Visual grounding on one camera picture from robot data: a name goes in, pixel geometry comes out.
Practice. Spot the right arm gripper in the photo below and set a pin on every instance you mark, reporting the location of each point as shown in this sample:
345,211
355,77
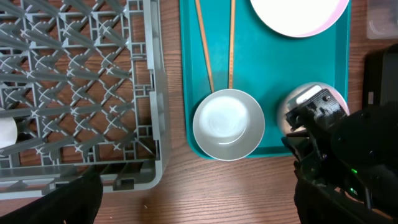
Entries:
325,192

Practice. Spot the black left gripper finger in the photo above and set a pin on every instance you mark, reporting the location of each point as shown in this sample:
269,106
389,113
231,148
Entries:
76,202

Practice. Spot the white cup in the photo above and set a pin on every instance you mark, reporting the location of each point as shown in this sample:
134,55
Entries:
8,132

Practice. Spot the grey bowl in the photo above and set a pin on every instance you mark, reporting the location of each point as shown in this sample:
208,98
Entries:
228,125

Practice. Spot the wooden chopstick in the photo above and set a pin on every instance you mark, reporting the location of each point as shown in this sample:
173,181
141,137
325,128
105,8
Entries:
231,44
205,44

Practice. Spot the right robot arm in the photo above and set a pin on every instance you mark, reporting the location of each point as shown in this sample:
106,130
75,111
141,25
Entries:
371,136

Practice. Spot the grey plastic dish rack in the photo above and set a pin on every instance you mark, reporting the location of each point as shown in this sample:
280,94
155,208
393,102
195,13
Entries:
86,85

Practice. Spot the black tray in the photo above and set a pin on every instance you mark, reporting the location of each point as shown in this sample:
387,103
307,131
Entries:
380,78

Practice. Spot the teal plastic tray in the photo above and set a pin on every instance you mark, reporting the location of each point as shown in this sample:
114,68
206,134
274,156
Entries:
267,65

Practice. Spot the white round plate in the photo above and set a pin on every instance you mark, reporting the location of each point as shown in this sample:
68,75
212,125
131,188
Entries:
299,18

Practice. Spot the clear plastic bin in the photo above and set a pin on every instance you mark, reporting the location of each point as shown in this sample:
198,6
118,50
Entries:
382,19

